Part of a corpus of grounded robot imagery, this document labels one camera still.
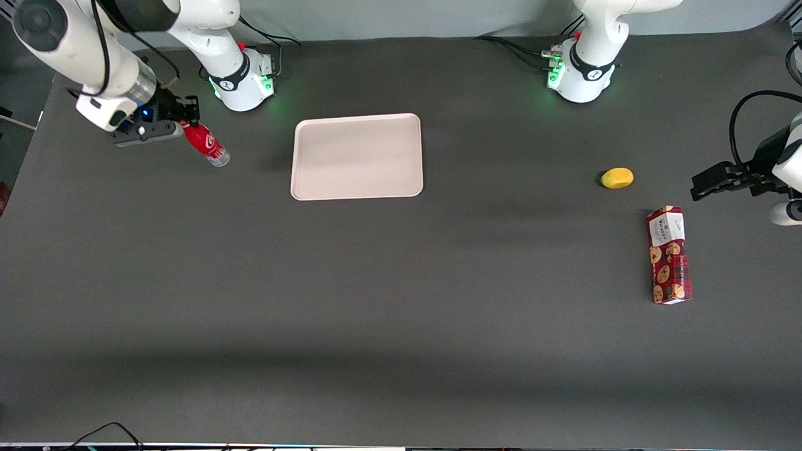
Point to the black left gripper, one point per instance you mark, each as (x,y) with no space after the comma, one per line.
(763,159)

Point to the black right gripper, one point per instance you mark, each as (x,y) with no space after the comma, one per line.
(166,104)

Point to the small red coke bottle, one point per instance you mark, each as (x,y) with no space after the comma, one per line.
(207,144)

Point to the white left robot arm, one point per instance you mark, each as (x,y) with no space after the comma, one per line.
(589,75)

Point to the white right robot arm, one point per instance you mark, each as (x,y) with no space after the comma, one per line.
(94,56)

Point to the white rectangular plastic tray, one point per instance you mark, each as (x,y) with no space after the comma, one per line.
(357,156)

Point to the red tartan cookie box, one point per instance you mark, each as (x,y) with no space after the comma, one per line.
(670,257)

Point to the yellow lemon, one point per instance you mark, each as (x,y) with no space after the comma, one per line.
(617,178)

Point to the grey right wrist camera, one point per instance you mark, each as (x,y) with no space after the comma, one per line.
(147,133)

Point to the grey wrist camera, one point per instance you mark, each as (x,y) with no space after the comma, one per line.
(786,213)
(147,133)

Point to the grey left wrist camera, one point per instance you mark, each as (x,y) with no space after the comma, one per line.
(786,213)

